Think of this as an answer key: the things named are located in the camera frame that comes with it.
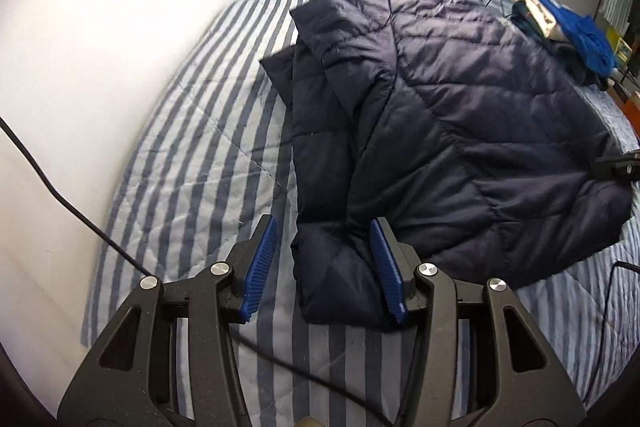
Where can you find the blue clothes pile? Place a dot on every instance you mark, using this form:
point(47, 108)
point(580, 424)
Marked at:
point(585, 32)

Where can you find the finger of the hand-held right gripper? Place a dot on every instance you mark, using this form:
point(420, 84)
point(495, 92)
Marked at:
point(617, 167)

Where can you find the bed with striped blue blanket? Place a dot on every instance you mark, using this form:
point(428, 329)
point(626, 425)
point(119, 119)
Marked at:
point(200, 132)

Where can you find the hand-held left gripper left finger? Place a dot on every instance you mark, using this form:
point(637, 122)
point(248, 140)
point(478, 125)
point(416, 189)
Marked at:
point(260, 267)

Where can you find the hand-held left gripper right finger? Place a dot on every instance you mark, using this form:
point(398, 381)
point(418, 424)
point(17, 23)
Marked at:
point(385, 267)

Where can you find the navy puffer jacket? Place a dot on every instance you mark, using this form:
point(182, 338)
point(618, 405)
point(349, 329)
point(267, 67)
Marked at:
point(450, 132)

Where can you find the yellow box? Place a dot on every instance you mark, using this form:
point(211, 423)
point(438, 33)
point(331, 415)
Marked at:
point(619, 47)

